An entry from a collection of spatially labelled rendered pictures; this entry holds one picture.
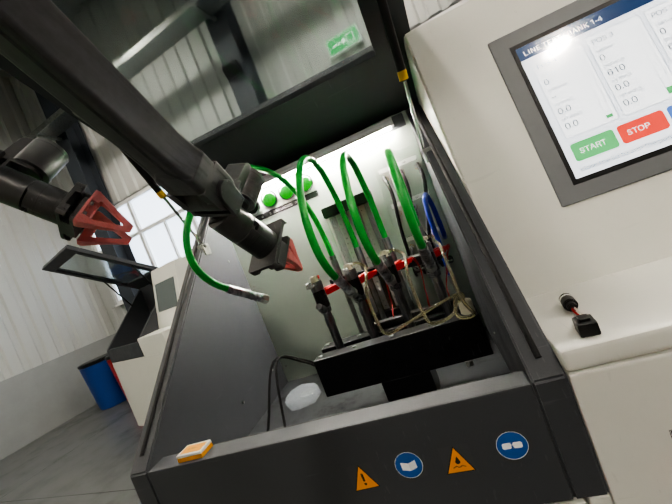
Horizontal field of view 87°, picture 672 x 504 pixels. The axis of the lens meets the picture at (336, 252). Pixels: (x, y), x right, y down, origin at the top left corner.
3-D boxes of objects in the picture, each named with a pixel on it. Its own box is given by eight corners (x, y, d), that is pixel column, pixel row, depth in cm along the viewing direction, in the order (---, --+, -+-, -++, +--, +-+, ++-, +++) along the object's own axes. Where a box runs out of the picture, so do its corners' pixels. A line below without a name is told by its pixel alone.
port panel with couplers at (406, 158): (409, 269, 95) (368, 160, 94) (409, 266, 98) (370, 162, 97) (457, 252, 92) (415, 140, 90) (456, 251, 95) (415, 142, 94)
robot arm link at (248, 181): (169, 194, 52) (218, 193, 49) (198, 139, 58) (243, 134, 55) (213, 238, 62) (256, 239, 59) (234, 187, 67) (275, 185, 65)
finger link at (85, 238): (138, 232, 68) (85, 210, 65) (141, 214, 63) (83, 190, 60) (120, 261, 65) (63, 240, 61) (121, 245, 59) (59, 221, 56)
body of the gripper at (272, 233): (289, 222, 67) (261, 200, 62) (281, 268, 61) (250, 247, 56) (264, 233, 70) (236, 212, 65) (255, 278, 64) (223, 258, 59)
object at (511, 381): (182, 557, 60) (146, 472, 59) (198, 534, 64) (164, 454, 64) (575, 501, 44) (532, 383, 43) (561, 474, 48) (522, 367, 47)
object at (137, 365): (117, 446, 364) (40, 267, 355) (206, 387, 452) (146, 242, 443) (179, 455, 287) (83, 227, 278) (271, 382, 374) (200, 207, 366)
